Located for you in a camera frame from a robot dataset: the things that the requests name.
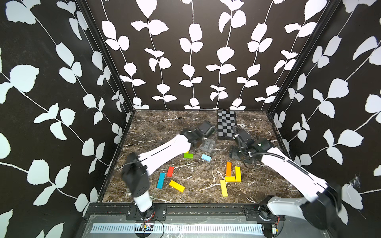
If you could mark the green short block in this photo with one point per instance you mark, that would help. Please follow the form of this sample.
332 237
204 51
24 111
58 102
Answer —
188 155

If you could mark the white perforated cable duct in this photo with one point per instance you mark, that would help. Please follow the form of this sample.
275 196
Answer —
130 228

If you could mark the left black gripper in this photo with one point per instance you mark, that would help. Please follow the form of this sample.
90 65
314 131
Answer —
209 145

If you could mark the light blue short block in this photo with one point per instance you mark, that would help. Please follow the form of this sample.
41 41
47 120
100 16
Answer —
206 157

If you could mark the yellow upright block right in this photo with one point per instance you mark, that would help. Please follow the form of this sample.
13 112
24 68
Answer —
238 175

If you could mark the yellow short block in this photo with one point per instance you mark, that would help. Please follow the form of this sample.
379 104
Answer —
230 179

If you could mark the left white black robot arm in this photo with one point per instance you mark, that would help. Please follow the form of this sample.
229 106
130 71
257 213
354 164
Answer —
137 168

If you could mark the yellow-orange long block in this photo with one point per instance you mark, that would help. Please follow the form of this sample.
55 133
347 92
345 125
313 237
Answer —
176 186

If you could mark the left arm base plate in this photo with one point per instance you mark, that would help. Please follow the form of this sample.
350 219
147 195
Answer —
155 212

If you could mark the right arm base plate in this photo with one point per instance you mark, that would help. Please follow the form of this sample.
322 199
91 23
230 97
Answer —
260 214

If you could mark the yellow long block lower right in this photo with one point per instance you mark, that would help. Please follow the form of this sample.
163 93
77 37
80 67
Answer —
224 188

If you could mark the teal long block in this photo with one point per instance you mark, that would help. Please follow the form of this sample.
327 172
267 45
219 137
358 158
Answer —
161 180

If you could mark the red short block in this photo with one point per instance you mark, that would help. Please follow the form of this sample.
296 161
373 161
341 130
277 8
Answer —
170 172

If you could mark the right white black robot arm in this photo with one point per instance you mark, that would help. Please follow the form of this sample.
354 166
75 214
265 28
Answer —
321 201

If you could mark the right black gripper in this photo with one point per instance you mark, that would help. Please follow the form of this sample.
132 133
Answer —
232 149

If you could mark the black white checkerboard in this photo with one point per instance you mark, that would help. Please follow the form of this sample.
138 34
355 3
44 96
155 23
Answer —
226 120

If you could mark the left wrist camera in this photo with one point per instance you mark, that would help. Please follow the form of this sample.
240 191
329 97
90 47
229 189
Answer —
206 129

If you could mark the orange block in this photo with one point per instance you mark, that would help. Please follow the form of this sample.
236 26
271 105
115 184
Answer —
228 169

